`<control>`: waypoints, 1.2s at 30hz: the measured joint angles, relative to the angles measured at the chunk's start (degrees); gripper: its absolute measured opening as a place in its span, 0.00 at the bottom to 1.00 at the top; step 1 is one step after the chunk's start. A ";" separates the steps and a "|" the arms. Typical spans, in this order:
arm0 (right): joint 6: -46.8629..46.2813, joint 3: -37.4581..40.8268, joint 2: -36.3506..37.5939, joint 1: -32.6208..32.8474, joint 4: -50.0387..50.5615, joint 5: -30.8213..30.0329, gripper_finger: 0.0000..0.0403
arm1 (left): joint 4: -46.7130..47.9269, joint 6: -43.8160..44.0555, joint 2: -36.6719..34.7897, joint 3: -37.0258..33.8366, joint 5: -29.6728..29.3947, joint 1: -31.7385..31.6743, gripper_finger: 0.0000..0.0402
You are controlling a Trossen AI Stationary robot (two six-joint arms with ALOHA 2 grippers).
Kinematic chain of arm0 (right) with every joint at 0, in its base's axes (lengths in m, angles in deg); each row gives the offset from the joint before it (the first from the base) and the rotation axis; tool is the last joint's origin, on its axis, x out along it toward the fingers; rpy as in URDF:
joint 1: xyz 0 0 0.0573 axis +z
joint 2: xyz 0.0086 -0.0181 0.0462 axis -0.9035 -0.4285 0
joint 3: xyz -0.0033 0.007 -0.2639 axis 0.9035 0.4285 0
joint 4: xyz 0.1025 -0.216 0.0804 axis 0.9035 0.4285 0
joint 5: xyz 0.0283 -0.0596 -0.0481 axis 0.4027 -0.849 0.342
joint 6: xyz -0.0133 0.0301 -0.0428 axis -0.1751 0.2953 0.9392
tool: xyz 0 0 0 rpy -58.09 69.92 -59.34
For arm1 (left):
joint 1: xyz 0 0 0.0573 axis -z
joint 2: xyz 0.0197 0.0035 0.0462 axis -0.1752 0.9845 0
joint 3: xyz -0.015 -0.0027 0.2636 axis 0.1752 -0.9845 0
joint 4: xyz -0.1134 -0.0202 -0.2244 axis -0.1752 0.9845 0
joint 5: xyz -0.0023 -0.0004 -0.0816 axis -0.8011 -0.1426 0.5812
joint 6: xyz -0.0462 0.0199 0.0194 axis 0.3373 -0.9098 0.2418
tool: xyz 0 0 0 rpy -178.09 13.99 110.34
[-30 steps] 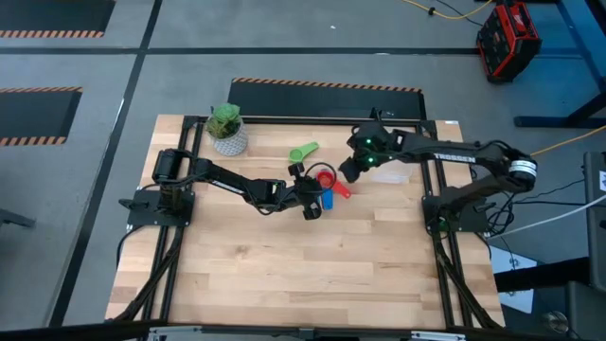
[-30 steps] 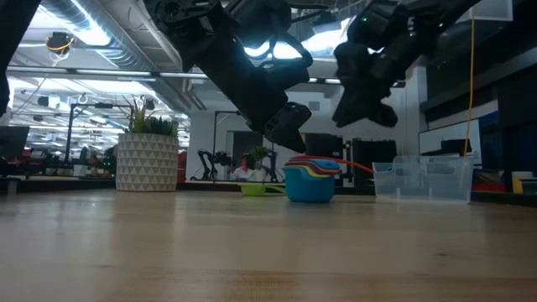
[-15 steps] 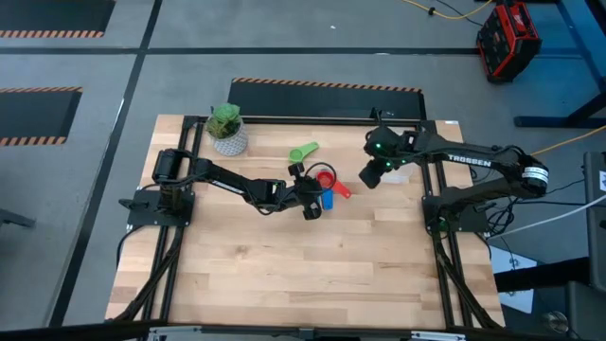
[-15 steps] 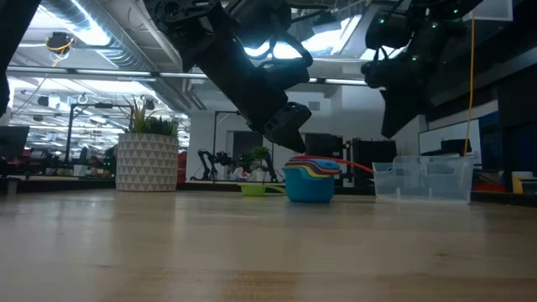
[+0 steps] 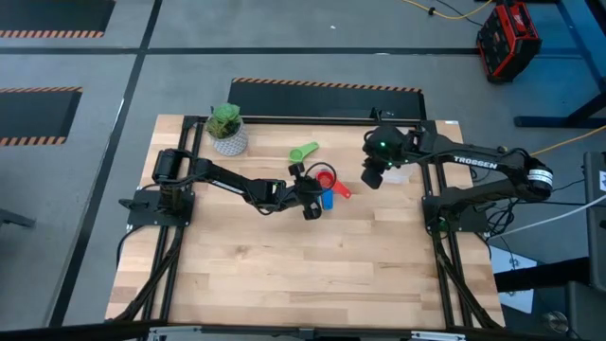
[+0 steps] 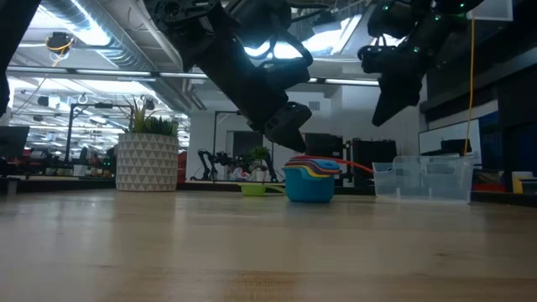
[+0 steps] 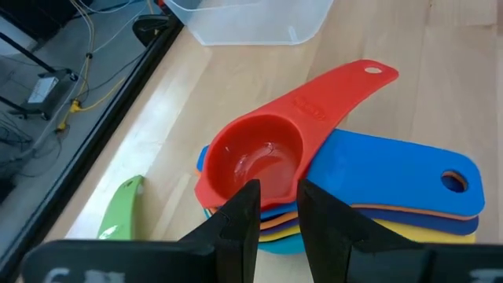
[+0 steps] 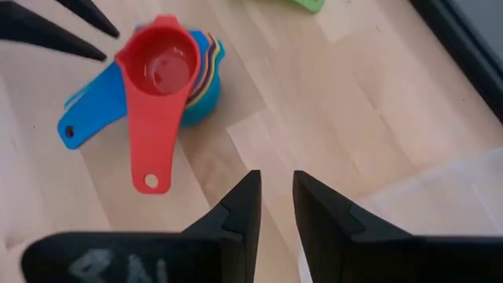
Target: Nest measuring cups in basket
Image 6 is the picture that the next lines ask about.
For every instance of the silver spiral air duct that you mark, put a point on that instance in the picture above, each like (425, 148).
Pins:
(84, 17)

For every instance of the clear plastic basket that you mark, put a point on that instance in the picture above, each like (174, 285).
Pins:
(419, 180)

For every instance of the whiteboard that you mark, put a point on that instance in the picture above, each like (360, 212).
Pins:
(444, 136)

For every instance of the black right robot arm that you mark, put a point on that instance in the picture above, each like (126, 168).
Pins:
(403, 21)

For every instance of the black wall monitor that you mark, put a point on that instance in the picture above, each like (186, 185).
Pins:
(327, 144)

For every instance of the teal measuring cup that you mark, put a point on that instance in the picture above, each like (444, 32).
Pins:
(308, 189)

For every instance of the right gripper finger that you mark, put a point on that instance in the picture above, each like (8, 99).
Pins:
(398, 94)

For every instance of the background black robot arm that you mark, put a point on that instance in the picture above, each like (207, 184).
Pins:
(205, 161)

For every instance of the linear ceiling light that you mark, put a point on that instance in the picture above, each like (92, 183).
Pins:
(348, 81)
(180, 75)
(105, 72)

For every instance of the green measuring cup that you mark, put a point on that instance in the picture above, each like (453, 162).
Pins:
(252, 190)

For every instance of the purple measuring cup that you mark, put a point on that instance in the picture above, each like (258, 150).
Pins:
(319, 168)

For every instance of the succulent in patterned white pot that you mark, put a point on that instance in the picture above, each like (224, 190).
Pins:
(147, 163)

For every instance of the white hanging panel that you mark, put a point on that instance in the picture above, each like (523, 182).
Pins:
(491, 10)

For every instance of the black desk monitor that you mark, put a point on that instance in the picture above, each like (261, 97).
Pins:
(12, 142)

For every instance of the dark grey door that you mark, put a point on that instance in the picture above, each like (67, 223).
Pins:
(241, 147)

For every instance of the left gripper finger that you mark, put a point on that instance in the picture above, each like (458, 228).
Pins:
(239, 71)
(291, 126)

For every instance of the black metal stand frame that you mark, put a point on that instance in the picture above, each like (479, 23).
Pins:
(228, 112)
(103, 105)

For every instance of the small potted green plant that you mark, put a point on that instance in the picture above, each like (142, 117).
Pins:
(260, 153)

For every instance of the black cabinet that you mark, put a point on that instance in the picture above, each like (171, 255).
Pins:
(373, 153)

